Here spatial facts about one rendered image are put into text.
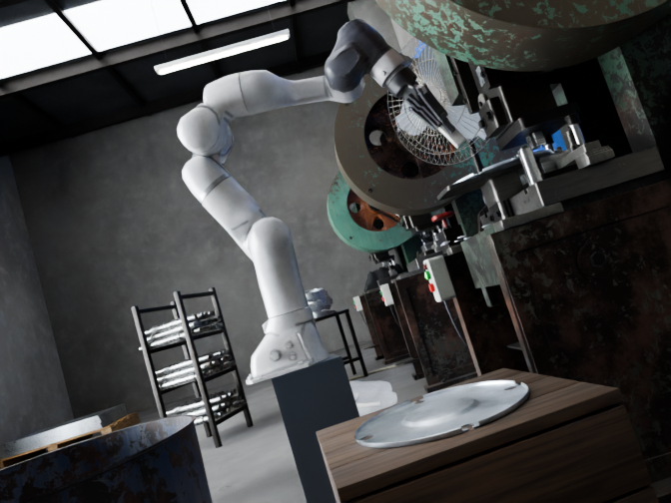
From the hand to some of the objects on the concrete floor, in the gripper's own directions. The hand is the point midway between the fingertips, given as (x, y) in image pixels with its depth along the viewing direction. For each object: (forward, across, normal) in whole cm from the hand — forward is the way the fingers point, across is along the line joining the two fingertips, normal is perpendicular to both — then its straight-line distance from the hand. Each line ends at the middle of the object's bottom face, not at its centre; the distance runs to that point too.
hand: (451, 134), depth 136 cm
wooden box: (+66, +39, -68) cm, 103 cm away
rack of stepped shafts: (+25, -227, -152) cm, 274 cm away
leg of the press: (+99, -36, -2) cm, 105 cm away
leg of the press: (+98, +18, -5) cm, 100 cm away
